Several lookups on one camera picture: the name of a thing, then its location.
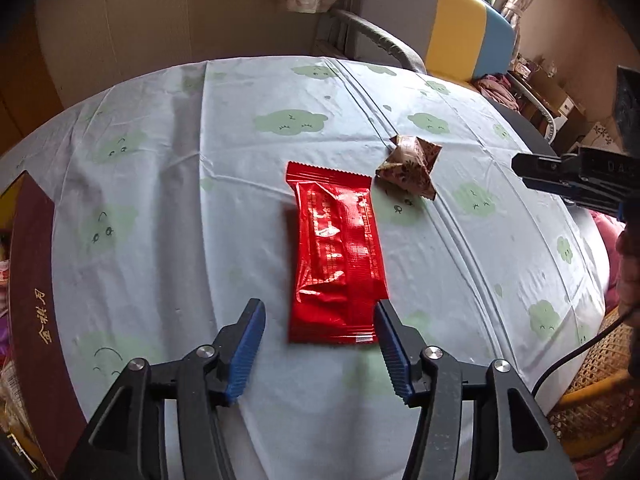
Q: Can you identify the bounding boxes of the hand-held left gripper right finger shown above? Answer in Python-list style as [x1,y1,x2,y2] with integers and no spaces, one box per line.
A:
[373,299,578,480]

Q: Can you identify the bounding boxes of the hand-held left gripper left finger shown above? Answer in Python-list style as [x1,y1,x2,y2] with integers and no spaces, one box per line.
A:
[59,298,267,480]

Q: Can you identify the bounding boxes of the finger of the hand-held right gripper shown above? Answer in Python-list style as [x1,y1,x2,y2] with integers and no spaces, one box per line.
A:
[511,153,581,196]

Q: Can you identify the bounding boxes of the bright red snack packet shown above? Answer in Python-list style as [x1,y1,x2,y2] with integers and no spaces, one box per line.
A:
[285,161,390,346]

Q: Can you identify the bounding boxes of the small brown floral packet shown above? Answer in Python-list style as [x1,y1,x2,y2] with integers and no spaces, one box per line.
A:
[375,134,444,201]

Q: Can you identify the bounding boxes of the maroon box with gold interior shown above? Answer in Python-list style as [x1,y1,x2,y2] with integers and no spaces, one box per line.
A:
[0,170,88,478]

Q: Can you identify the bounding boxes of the purple snack packet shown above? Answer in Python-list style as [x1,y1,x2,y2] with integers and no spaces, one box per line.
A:
[0,305,13,356]

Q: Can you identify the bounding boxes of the person's right hand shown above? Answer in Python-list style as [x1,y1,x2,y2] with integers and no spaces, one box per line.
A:
[614,227,640,313]

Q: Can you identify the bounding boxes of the floral print cardboard box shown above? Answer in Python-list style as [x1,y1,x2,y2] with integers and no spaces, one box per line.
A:
[585,115,626,156]

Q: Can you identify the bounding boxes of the grey metal chair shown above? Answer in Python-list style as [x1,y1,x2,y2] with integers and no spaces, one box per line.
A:
[505,72,558,143]

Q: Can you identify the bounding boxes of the pink quilted cloth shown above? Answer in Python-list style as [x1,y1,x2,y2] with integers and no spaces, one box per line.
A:
[590,210,626,301]

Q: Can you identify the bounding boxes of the dark screen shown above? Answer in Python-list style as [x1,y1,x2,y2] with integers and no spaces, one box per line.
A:
[616,65,640,153]

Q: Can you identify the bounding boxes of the wicker chair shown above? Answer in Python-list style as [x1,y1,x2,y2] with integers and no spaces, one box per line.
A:
[547,305,640,461]

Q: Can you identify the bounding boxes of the grey yellow blue chair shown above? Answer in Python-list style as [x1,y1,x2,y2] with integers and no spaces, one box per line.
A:
[315,0,518,83]

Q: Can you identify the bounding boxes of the black cable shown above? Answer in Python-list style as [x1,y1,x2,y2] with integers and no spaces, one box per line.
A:
[531,307,640,398]

